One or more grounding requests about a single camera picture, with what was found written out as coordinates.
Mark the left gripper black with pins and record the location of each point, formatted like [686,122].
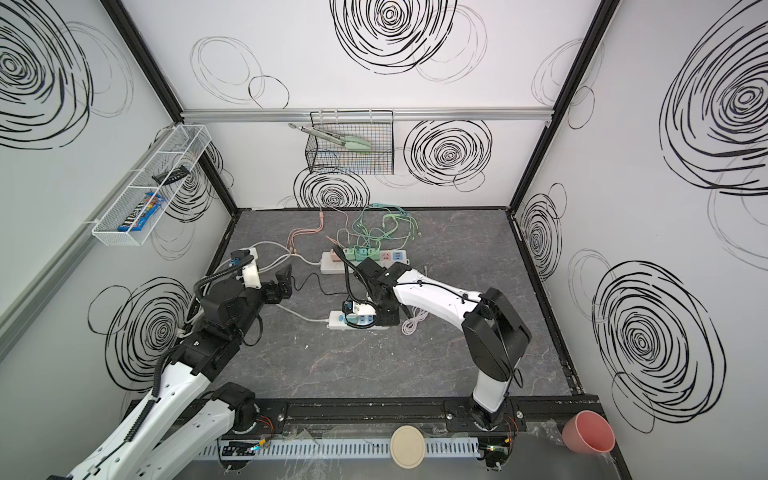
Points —
[279,287]

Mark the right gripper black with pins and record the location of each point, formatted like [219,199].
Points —
[365,271]

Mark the white blue power strip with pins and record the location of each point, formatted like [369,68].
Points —
[338,320]

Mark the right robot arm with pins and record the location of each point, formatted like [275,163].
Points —
[495,334]

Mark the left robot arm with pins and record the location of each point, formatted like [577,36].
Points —
[178,416]

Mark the blue candy packet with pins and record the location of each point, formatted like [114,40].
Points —
[149,204]

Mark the green kitchen tongs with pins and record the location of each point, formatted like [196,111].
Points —
[350,143]

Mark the black remote control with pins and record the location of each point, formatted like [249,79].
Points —
[171,176]

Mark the beige round lid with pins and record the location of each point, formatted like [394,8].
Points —
[407,447]

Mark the pink plastic cup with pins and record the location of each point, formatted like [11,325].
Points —
[588,433]

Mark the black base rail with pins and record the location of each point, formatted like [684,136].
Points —
[456,413]

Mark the white wire wall shelf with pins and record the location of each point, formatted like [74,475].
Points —
[179,145]

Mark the black wire wall basket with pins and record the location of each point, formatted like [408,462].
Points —
[373,125]

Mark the white slotted cable duct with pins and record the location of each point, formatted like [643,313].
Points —
[333,449]

